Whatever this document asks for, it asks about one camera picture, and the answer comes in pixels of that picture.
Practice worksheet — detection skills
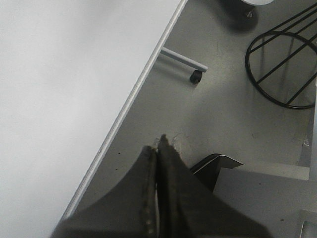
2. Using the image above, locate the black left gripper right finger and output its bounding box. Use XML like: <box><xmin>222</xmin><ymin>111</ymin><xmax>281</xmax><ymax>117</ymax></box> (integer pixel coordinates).
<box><xmin>157</xmin><ymin>134</ymin><xmax>271</xmax><ymax>238</ymax></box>

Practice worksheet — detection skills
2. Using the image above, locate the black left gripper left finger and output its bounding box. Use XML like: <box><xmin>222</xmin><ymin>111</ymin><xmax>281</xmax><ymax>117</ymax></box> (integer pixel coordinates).
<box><xmin>52</xmin><ymin>146</ymin><xmax>157</xmax><ymax>238</ymax></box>

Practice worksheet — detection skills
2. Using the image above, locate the grey whiteboard stand leg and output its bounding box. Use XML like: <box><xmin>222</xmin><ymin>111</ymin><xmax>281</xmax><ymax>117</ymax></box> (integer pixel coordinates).
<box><xmin>160</xmin><ymin>47</ymin><xmax>208</xmax><ymax>73</ymax></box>

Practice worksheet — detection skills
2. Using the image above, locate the white whiteboard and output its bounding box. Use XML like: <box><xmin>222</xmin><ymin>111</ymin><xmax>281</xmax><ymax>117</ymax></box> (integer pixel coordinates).
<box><xmin>0</xmin><ymin>0</ymin><xmax>186</xmax><ymax>238</ymax></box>

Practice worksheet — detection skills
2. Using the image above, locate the black caster wheel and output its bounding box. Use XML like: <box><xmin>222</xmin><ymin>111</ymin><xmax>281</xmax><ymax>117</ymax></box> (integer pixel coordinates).
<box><xmin>190</xmin><ymin>70</ymin><xmax>203</xmax><ymax>84</ymax></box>

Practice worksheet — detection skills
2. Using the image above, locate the bent metal bracket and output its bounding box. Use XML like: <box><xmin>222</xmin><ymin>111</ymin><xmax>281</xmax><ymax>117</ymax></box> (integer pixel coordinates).
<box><xmin>190</xmin><ymin>153</ymin><xmax>244</xmax><ymax>191</ymax></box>

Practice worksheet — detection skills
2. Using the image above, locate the black wire stool base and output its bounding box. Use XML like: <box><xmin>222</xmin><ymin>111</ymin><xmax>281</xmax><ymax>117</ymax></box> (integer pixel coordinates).
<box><xmin>245</xmin><ymin>2</ymin><xmax>317</xmax><ymax>110</ymax></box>

